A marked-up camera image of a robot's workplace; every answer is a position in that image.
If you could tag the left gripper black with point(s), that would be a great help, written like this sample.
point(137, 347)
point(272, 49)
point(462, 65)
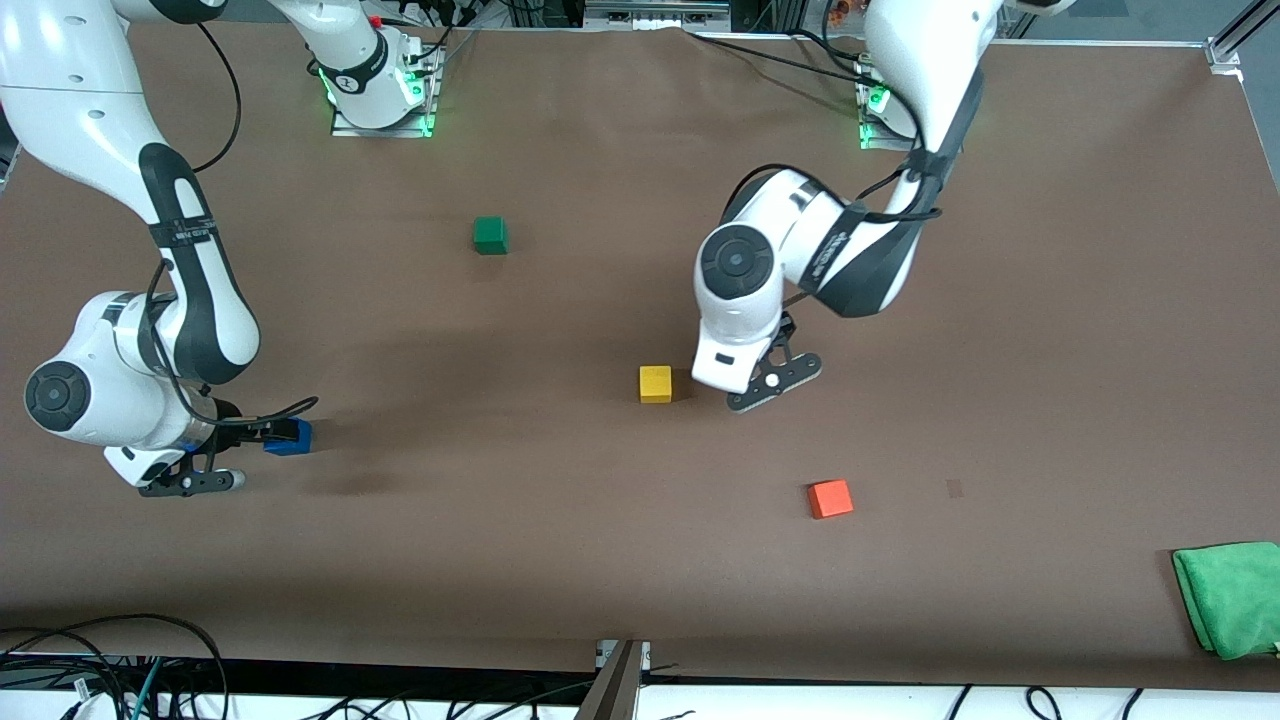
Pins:
point(786, 326)

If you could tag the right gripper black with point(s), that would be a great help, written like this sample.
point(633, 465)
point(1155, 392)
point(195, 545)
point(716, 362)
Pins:
point(232, 417)

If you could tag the blue cube block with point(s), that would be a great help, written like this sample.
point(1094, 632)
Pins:
point(290, 447)

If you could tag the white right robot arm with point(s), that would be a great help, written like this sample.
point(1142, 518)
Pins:
point(90, 120)

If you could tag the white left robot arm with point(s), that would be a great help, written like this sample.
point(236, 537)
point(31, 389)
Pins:
point(740, 300)

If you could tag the yellow cube block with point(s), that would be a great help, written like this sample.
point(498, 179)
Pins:
point(655, 384)

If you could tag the orange cube block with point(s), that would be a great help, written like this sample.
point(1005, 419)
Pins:
point(830, 498)

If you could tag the green cube block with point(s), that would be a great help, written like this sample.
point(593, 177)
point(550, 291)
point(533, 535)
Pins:
point(490, 235)

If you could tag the grey power strip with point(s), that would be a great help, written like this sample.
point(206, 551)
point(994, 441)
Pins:
point(655, 12)

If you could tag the green folded cloth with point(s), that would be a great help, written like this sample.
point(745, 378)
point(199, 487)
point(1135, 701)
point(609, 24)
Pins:
point(1235, 600)

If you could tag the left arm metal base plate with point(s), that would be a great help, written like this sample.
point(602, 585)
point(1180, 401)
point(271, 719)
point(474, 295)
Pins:
point(880, 141)

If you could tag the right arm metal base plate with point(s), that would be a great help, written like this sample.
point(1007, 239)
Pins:
point(385, 131)

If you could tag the aluminium profile bracket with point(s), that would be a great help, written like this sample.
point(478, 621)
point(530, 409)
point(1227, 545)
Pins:
point(618, 680)

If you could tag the aluminium frame corner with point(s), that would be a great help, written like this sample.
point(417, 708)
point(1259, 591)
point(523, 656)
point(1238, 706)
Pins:
point(1225, 48)

